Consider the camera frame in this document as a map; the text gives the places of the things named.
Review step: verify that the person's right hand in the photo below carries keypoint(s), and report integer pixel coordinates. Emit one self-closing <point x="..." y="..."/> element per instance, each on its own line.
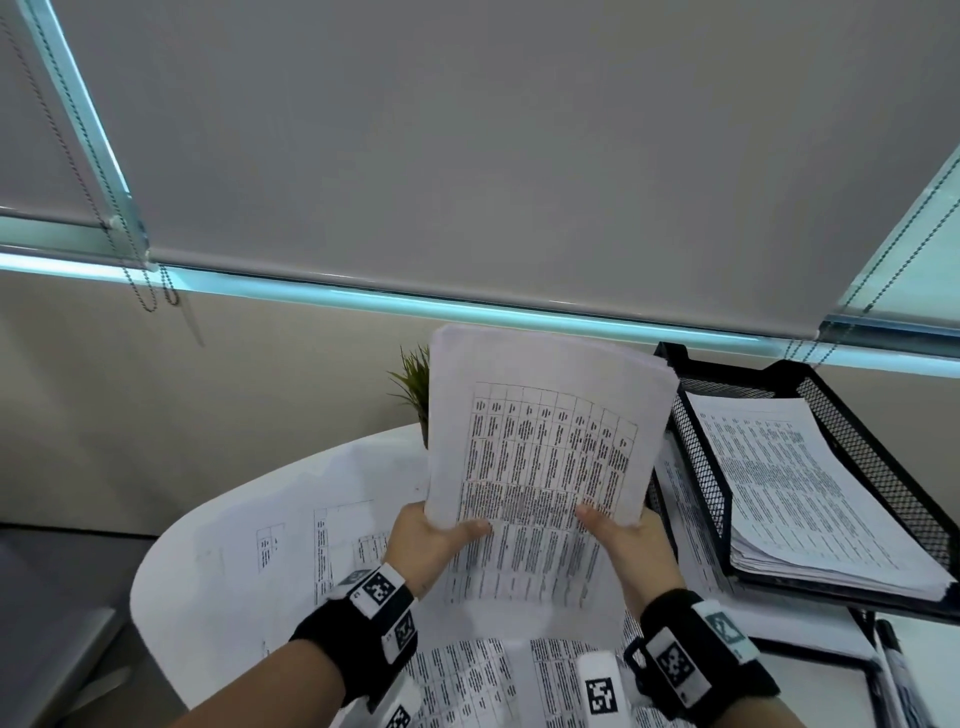
<point x="641" y="562"/>

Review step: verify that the person's left hand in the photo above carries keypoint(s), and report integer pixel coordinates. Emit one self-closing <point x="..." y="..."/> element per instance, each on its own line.
<point x="420" y="547"/>

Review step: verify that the pile of papers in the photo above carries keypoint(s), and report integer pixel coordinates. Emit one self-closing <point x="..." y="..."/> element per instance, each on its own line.
<point x="337" y="540"/>

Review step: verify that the black mesh paper tray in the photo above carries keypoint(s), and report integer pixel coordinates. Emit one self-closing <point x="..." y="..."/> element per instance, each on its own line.
<point x="862" y="435"/>

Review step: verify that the person's left forearm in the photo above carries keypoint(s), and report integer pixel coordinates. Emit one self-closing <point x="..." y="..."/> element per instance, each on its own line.
<point x="262" y="690"/>

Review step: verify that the person's right forearm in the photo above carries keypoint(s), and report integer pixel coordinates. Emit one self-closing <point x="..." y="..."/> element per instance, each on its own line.
<point x="750" y="716"/>

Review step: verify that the black left wristband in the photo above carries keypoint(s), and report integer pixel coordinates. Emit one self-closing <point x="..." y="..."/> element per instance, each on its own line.
<point x="330" y="645"/>

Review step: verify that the black wristband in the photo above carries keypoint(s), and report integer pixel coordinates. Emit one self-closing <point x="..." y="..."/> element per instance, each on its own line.
<point x="330" y="645"/>
<point x="750" y="675"/>

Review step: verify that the black right wristband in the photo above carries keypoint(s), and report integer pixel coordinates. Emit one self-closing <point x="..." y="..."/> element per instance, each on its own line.
<point x="750" y="675"/>

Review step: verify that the potted green plant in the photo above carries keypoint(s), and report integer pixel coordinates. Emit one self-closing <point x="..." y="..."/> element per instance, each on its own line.
<point x="416" y="382"/>

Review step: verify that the white table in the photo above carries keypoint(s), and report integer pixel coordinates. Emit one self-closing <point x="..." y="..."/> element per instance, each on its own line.
<point x="225" y="540"/>

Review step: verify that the glass window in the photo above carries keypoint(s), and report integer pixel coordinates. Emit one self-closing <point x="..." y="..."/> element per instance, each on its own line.
<point x="375" y="301"/>

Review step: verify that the black marker pen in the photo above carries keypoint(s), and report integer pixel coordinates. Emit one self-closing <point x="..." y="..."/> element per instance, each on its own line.
<point x="892" y="652"/>

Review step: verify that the grey low cabinet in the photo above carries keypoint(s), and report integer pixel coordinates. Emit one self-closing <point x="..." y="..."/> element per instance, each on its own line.
<point x="45" y="637"/>

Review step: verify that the wide grey roller blind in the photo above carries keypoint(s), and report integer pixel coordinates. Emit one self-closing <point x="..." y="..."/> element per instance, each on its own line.
<point x="487" y="150"/>

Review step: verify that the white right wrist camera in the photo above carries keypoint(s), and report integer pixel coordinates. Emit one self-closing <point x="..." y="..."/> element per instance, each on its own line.
<point x="602" y="694"/>

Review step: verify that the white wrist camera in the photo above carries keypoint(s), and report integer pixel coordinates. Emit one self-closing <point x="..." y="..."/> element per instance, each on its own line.
<point x="401" y="712"/>
<point x="602" y="694"/>

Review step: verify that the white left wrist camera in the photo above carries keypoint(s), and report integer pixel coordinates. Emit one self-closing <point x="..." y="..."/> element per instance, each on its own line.
<point x="401" y="712"/>

